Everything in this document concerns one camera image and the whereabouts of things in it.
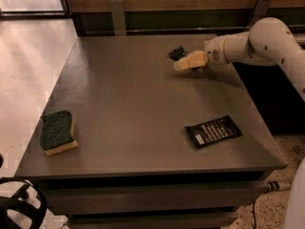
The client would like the dark rxbar blueberry wrapper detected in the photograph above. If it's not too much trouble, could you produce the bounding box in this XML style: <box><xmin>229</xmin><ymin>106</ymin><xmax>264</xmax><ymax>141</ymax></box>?
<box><xmin>168</xmin><ymin>46</ymin><xmax>188</xmax><ymax>61</ymax></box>

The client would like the metal wall bracket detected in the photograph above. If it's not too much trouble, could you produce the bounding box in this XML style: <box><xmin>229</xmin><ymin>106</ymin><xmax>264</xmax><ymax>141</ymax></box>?
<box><xmin>248</xmin><ymin>0</ymin><xmax>272</xmax><ymax>28</ymax></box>
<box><xmin>111</xmin><ymin>0</ymin><xmax>127</xmax><ymax>36</ymax></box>

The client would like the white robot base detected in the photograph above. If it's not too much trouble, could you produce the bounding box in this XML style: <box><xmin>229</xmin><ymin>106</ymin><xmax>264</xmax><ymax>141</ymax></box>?
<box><xmin>283</xmin><ymin>158</ymin><xmax>305</xmax><ymax>229</ymax></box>

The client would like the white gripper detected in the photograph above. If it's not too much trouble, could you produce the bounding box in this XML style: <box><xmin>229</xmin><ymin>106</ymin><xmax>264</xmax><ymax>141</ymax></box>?
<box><xmin>173</xmin><ymin>35</ymin><xmax>228</xmax><ymax>71</ymax></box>

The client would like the black cable with plug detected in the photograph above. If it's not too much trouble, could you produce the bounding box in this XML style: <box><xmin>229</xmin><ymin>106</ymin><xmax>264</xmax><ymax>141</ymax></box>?
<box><xmin>252</xmin><ymin>180</ymin><xmax>292</xmax><ymax>229</ymax></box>

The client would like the left metal wall bracket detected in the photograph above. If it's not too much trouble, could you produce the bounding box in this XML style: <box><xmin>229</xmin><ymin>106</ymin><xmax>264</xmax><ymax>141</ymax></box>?
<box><xmin>111</xmin><ymin>0</ymin><xmax>127</xmax><ymax>36</ymax></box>

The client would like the black snack bar wrapper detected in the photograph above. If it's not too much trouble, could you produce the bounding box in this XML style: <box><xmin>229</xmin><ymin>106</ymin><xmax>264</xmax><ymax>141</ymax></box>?
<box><xmin>185</xmin><ymin>115</ymin><xmax>243</xmax><ymax>148</ymax></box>

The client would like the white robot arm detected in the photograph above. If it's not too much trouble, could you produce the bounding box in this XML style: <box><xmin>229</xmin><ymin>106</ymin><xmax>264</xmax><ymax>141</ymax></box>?
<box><xmin>173</xmin><ymin>17</ymin><xmax>305</xmax><ymax>100</ymax></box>

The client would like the black office chair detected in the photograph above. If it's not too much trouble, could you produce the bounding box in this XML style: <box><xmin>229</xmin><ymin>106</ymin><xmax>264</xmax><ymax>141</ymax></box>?
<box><xmin>0</xmin><ymin>177</ymin><xmax>47</xmax><ymax>229</ymax></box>

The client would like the green and yellow sponge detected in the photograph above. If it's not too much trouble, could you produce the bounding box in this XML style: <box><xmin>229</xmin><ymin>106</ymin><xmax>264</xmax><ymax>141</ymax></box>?
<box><xmin>39</xmin><ymin>110</ymin><xmax>78</xmax><ymax>156</ymax></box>

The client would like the right metal wall bracket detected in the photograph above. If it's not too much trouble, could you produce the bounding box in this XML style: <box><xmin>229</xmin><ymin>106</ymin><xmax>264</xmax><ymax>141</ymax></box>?
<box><xmin>248</xmin><ymin>0</ymin><xmax>272</xmax><ymax>28</ymax></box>

